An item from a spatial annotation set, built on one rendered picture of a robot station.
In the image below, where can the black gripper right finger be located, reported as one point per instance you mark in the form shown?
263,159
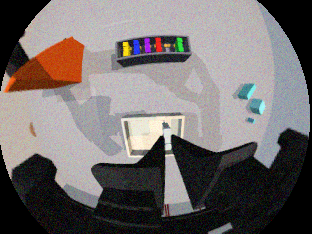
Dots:
201,167

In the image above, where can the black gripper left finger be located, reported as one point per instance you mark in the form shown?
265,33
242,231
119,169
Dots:
146,174

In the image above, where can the light teal block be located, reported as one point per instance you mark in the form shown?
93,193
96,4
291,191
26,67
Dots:
257,106

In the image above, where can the teal rectangular block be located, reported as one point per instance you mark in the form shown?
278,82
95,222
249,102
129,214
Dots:
246,91

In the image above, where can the white shallow tray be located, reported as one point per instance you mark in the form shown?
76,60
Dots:
142,130

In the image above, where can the green fuse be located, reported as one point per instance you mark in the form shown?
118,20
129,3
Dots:
179,46

